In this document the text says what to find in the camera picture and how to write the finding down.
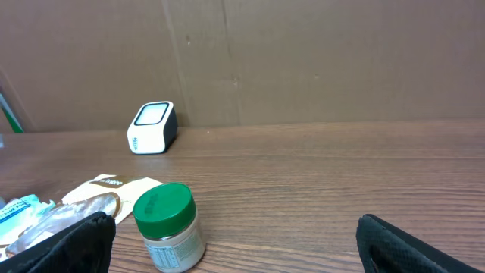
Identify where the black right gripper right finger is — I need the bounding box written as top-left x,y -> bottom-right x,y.
356,214 -> 481,273

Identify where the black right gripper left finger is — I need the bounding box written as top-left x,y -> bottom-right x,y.
1,212 -> 116,273

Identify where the beige brown snack bag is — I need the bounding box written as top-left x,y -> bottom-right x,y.
1,174 -> 161,261

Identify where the teal snack packet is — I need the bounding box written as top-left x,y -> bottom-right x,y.
1,194 -> 55,246

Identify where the green lid jar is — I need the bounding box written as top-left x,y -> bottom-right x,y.
133,183 -> 206,272

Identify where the white barcode scanner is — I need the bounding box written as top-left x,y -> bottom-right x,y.
127,101 -> 178,155

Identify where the green white object at wall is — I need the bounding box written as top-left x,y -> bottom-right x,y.
0,94 -> 24,133

